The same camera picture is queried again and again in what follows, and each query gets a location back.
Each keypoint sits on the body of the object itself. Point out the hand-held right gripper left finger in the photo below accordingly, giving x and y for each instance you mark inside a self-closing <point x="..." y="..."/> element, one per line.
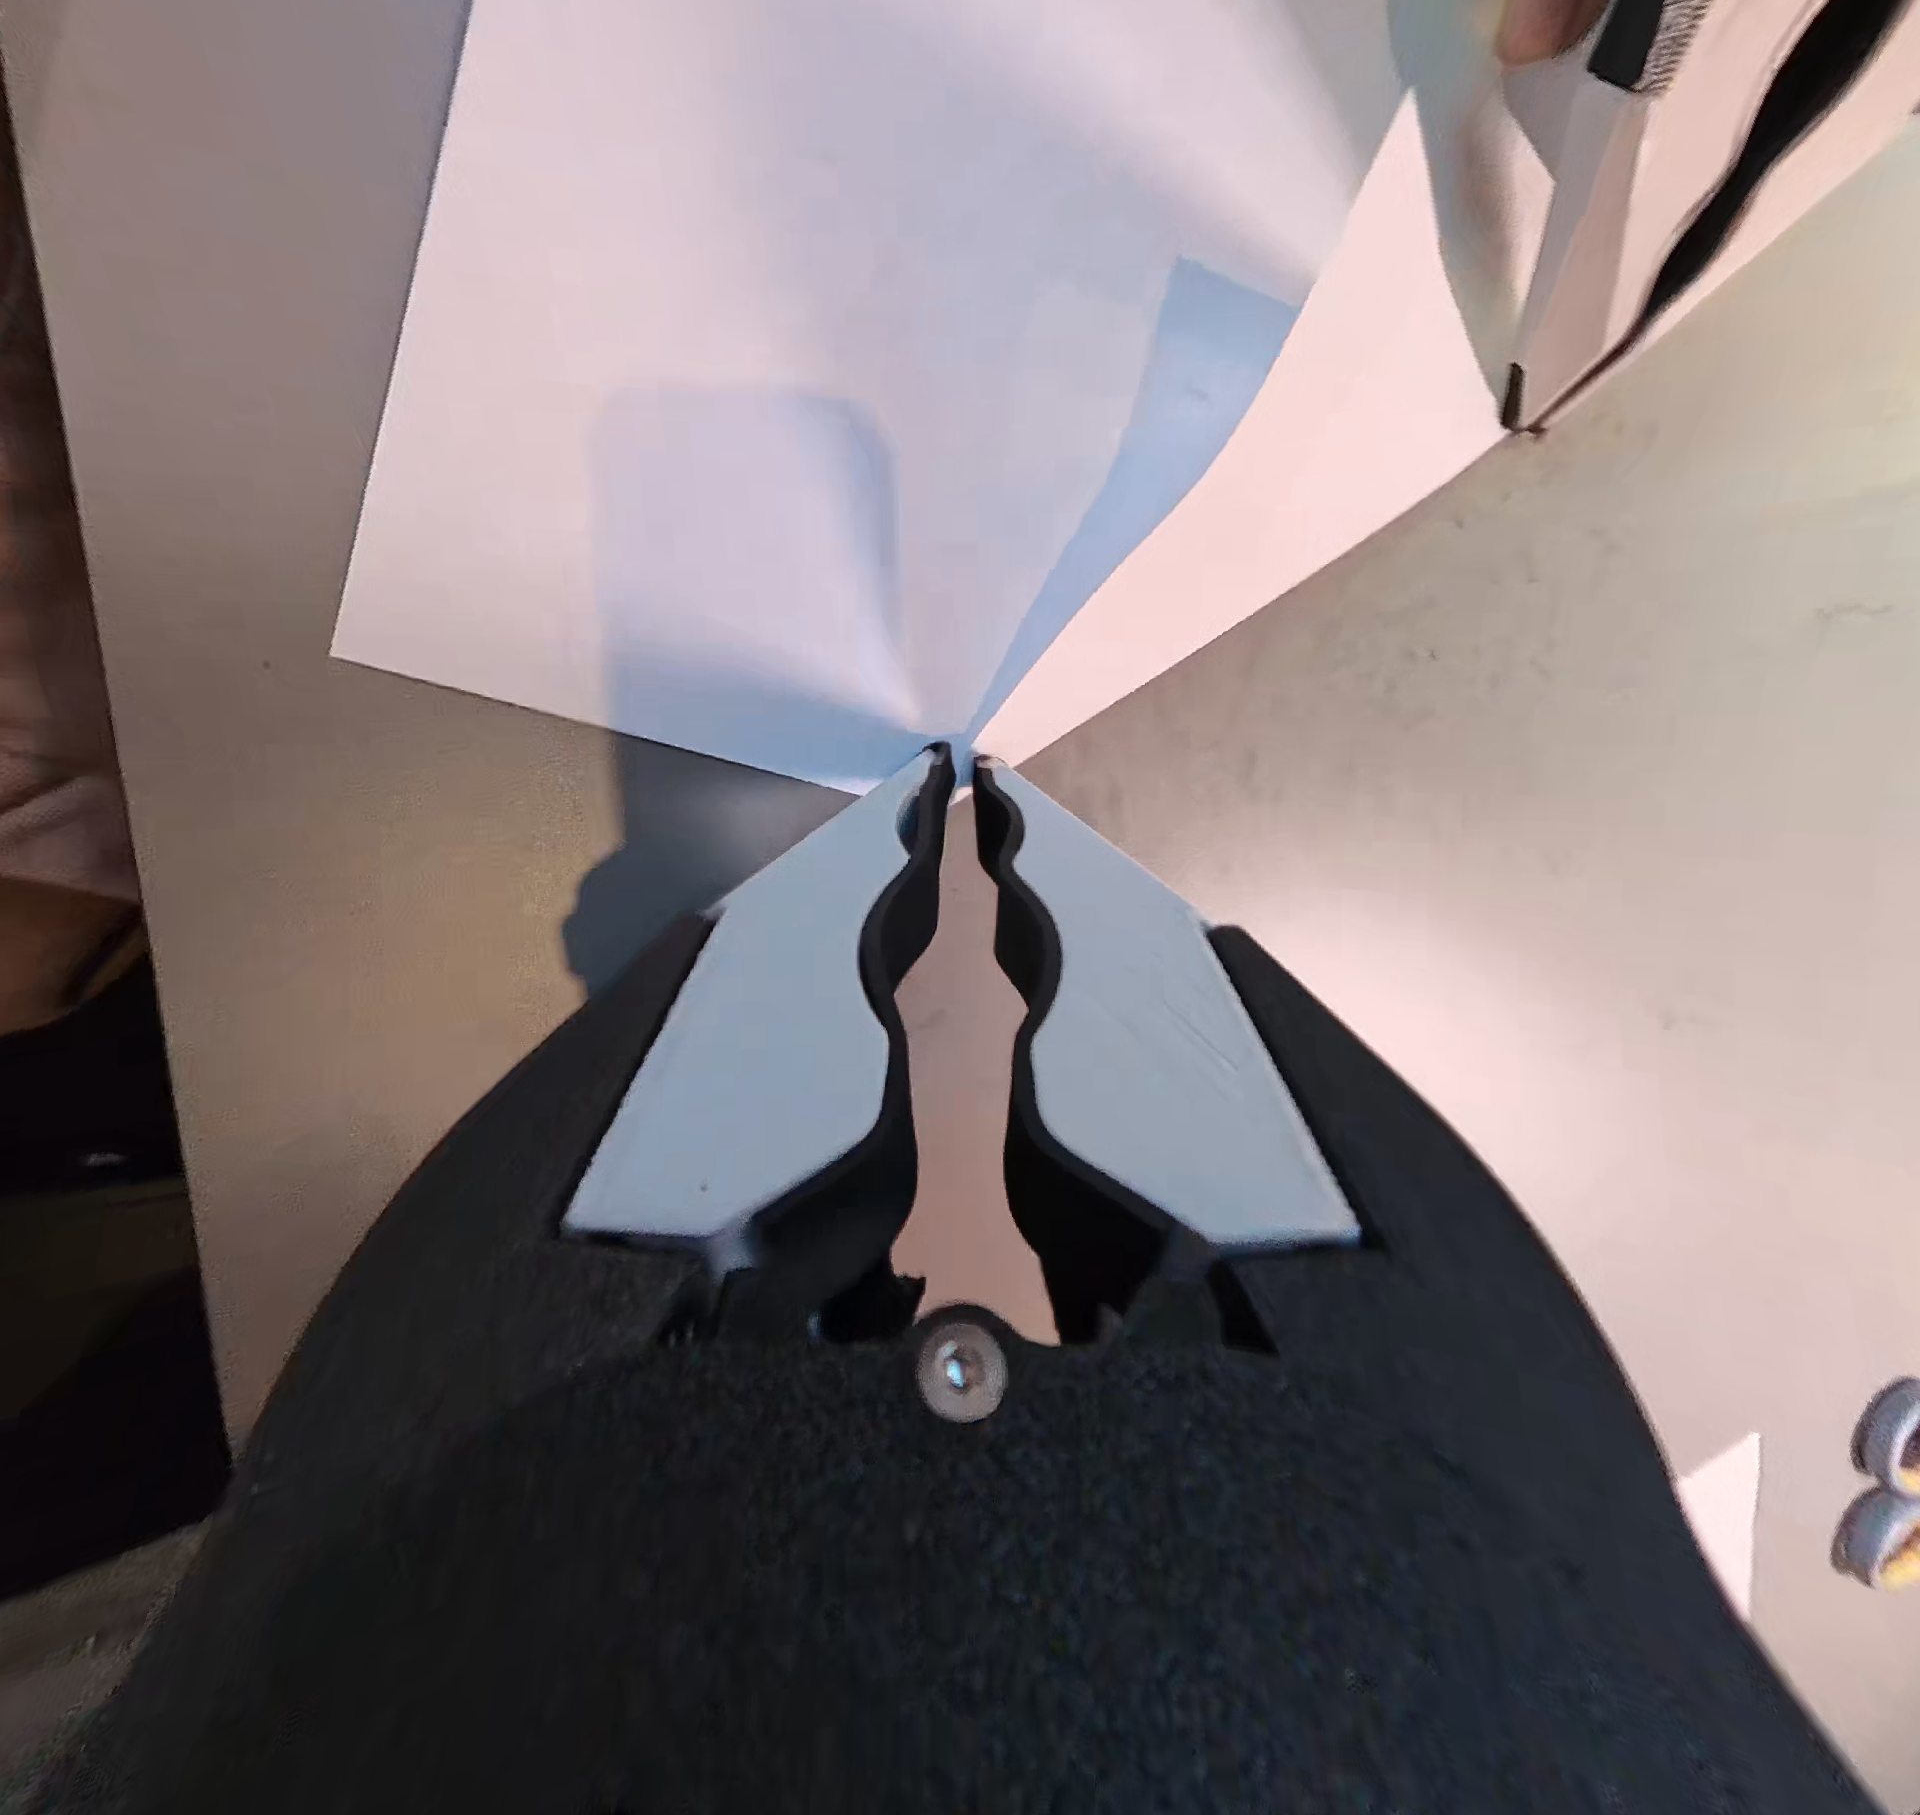
<point x="750" y="1080"/>

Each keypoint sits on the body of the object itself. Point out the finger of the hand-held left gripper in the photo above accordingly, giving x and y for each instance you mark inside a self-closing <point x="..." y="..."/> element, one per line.
<point x="1725" y="30"/>
<point x="1846" y="121"/>

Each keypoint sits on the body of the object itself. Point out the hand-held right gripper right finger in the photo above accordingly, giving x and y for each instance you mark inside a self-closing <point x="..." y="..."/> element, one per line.
<point x="1169" y="1080"/>

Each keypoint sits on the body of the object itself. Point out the grey desk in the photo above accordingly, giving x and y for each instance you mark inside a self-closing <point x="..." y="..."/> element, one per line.
<point x="1501" y="796"/>

